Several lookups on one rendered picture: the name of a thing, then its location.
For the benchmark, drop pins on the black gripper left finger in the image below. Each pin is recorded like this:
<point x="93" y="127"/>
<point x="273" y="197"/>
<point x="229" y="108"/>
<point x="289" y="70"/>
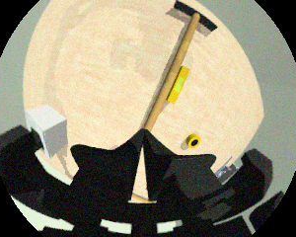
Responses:
<point x="121" y="162"/>

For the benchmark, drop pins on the yellow ring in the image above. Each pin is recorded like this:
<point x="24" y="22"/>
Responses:
<point x="192" y="140"/>

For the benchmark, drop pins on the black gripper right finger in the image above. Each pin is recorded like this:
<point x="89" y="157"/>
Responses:
<point x="160" y="163"/>

